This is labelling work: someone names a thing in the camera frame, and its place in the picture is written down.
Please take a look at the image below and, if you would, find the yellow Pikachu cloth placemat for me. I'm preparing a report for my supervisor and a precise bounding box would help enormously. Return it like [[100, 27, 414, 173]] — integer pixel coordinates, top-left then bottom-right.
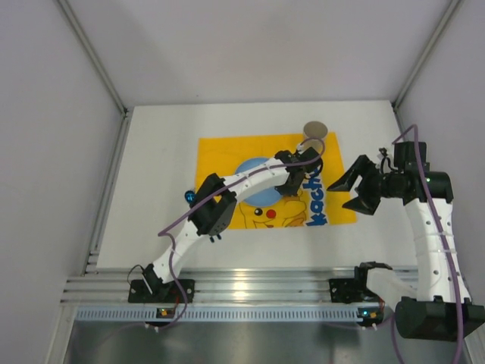
[[195, 132, 357, 230]]

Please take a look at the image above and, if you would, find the beige plastic cup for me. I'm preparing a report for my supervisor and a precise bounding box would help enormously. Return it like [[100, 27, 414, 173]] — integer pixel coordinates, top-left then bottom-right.
[[302, 121, 328, 152]]

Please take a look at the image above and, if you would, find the light blue plate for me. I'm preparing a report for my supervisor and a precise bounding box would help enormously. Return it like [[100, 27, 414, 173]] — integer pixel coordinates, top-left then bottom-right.
[[234, 158, 288, 208]]

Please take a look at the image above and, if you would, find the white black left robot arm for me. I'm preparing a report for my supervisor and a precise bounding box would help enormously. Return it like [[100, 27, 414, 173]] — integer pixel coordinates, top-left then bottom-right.
[[142, 147, 322, 285]]

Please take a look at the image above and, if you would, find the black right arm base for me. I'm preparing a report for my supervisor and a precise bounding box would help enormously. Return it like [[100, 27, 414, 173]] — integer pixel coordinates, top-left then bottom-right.
[[329, 262, 393, 304]]

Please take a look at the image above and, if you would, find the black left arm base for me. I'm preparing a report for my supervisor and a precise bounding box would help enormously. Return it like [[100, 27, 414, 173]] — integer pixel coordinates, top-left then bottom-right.
[[128, 264, 196, 304]]

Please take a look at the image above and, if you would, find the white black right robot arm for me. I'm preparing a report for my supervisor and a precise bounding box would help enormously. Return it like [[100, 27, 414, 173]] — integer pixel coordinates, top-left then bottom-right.
[[328, 142, 484, 342]]

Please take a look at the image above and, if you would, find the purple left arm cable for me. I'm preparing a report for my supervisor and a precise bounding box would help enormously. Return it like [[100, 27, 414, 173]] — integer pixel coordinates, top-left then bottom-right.
[[157, 138, 327, 330]]

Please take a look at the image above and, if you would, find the aluminium frame rail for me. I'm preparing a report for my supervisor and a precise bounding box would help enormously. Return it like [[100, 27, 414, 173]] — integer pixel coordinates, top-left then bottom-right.
[[61, 268, 354, 306]]

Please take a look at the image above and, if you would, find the slotted grey cable duct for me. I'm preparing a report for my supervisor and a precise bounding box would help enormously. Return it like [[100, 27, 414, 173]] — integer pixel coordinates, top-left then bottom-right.
[[76, 306, 384, 325]]

